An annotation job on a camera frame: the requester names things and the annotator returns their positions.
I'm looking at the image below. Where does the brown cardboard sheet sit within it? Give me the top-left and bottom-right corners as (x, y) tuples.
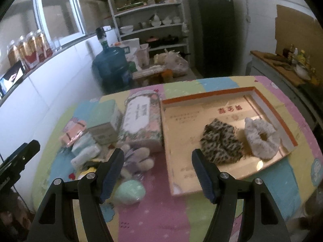
(275, 4), (323, 56)

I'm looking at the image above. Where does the floral tissue box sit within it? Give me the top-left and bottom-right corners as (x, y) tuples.
(117, 91), (164, 153)

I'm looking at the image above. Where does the leopard print scrunchie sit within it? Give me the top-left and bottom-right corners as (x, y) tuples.
(199, 118), (245, 165)

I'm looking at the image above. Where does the green and white tissue box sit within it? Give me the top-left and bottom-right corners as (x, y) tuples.
(87, 99), (123, 145)

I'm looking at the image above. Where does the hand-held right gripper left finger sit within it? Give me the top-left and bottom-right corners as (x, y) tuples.
(26, 148), (125, 242)

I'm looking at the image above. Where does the wrapped chopsticks pack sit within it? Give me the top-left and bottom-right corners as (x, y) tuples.
(132, 66), (166, 80)

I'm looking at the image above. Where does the white storage shelf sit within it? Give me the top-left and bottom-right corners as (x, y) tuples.
(107, 0), (191, 63)

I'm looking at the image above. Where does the pink towel pack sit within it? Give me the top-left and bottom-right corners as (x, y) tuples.
(60, 121), (87, 147)

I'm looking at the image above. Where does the grey kitchen cabinet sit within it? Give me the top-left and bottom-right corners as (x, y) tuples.
(246, 50), (323, 131)

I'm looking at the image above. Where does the mint green puff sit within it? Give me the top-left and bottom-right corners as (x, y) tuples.
(115, 179), (146, 205)

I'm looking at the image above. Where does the orange-rimmed cardboard tray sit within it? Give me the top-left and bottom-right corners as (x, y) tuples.
(160, 86), (299, 196)

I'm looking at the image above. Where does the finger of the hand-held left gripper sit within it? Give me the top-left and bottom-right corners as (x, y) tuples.
(7, 140), (41, 169)

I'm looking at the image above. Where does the black water pump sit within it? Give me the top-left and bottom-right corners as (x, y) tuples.
(96, 27), (109, 48)

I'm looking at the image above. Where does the clear plastic bag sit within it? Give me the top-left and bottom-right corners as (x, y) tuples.
(154, 49), (190, 76)

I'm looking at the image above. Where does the dark green fridge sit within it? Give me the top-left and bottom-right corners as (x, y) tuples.
(188, 0), (236, 77)

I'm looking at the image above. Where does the yellow plush toy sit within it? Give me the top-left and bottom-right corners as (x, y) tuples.
(79, 160), (100, 178)

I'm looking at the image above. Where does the tablet screen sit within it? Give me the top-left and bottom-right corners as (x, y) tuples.
(0, 60), (26, 99)

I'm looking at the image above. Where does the green print tissue packet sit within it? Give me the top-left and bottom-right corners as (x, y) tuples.
(72, 132), (98, 153)
(71, 146), (101, 169)

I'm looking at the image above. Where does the white fluffy scrunchie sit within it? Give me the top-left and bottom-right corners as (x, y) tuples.
(243, 117), (280, 160)

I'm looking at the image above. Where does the pink and beige plush toy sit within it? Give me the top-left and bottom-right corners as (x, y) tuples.
(119, 144), (145, 182)

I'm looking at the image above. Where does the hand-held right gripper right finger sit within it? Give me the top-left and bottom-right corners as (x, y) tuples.
(191, 148), (293, 242)

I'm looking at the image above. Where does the blue water jug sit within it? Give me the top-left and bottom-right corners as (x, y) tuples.
(92, 47), (129, 94)

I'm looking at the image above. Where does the red-labelled snack jar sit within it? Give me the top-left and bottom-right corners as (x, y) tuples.
(18, 36), (32, 68)
(35, 30), (53, 58)
(7, 40), (22, 66)
(25, 32), (42, 65)

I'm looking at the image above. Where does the white framed window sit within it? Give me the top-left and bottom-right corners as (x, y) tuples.
(10, 0), (86, 53)

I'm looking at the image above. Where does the white bowl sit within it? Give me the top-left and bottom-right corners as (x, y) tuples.
(294, 64), (311, 80)

